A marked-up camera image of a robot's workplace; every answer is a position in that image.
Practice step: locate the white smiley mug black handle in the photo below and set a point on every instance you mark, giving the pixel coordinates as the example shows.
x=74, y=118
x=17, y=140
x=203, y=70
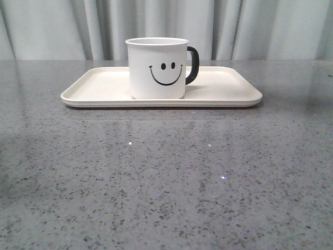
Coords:
x=160, y=68

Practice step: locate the cream rectangular plastic tray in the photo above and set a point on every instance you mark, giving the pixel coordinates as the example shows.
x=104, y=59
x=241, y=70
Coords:
x=108, y=87

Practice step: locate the pale grey-green curtain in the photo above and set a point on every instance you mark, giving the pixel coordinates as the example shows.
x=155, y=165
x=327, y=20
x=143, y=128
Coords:
x=219, y=30

